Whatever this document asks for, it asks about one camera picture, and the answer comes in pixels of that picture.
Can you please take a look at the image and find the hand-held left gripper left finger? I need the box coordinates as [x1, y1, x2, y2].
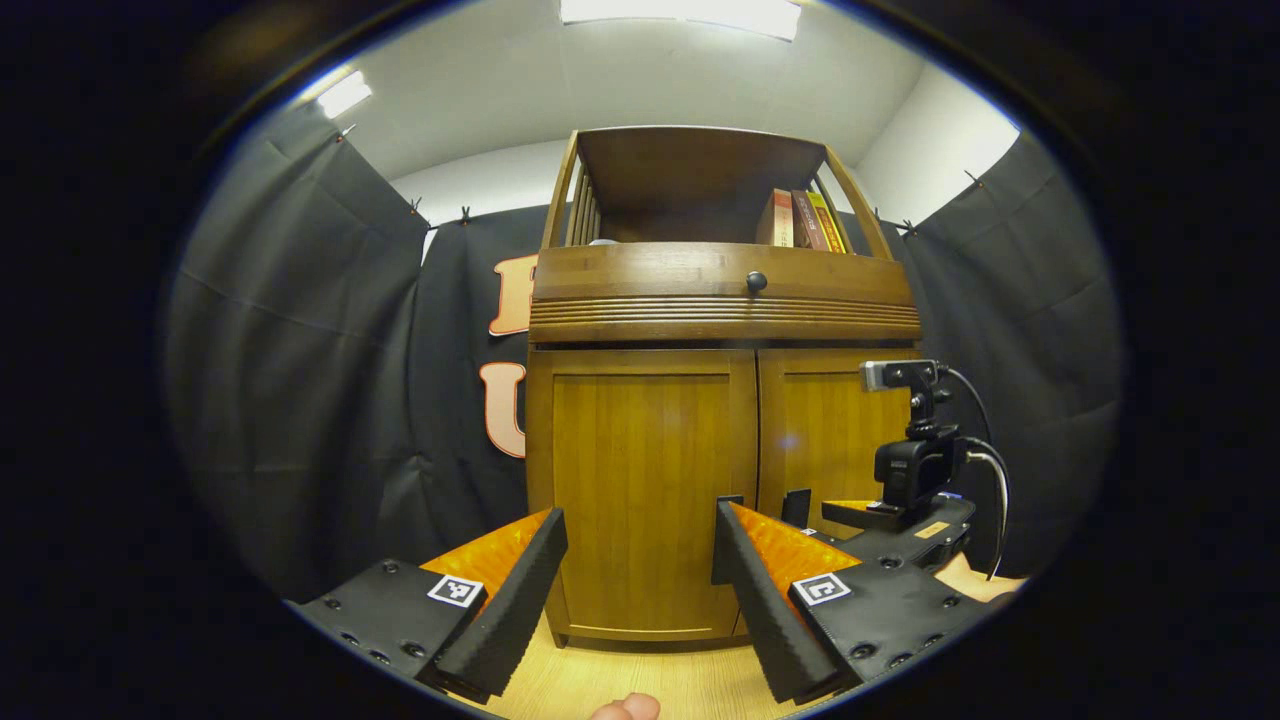
[285, 507, 569, 704]

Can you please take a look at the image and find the yellow book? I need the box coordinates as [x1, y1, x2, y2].
[806, 191, 849, 254]

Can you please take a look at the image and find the black cable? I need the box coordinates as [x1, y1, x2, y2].
[940, 366, 1012, 582]

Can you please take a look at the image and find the tan red book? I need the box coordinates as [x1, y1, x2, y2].
[755, 189, 796, 247]

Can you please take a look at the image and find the black backdrop cloth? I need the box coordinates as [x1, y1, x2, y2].
[165, 105, 1126, 601]

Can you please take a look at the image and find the small ceiling light panel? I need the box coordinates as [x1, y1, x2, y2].
[315, 70, 373, 119]

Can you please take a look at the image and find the wooden double-door shoe cabinet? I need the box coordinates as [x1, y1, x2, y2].
[525, 125, 923, 653]

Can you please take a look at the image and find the wooden shoe cabinet door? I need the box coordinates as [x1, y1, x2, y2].
[527, 348, 761, 646]
[735, 347, 921, 641]

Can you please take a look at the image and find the large ceiling light panel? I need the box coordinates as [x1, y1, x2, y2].
[558, 0, 803, 41]

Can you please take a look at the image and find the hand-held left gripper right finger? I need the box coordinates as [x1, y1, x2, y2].
[712, 501, 1001, 705]

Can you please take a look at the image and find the brown book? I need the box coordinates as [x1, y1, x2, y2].
[790, 190, 829, 251]

